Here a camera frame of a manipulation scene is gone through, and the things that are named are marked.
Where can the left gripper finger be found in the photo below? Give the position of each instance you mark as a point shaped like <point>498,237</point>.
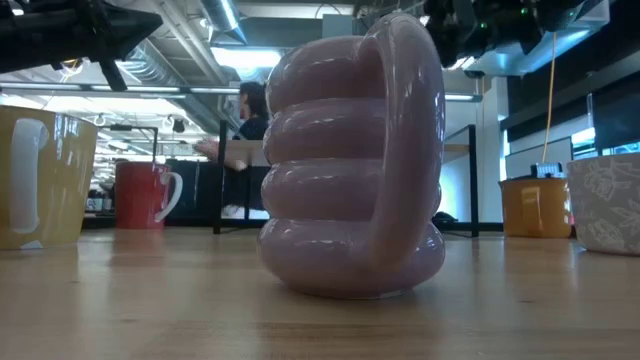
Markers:
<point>127,27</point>

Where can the pink ribbed ceramic mug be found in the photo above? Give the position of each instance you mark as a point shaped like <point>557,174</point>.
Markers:
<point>325,200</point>

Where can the white floral pattern mug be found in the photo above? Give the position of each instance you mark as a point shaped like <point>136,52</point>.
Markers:
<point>605,200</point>

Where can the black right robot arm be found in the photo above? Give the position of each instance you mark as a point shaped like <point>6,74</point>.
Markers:
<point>540,20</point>

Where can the white overhead light box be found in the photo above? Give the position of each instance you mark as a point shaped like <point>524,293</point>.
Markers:
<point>525,60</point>

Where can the person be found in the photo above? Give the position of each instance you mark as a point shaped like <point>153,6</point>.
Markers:
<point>252,125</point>

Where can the small white mug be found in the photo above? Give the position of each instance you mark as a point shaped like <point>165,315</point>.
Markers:
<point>107,204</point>
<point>95,204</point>

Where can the black cabinet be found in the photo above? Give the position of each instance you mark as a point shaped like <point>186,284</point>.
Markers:
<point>195,192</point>

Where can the mustard orange mug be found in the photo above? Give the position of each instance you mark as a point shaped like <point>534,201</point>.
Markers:
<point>550,210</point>

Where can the silver round ventilation duct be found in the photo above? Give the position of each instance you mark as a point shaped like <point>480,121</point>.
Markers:
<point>222,17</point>

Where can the black metal rig frame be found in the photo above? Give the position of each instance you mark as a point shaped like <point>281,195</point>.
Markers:
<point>121,128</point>

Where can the wooden shelf with black frame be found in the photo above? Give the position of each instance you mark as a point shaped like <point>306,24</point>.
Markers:
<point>473,175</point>

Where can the black aluminium table frame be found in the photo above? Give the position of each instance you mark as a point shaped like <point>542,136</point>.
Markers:
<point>490,226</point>

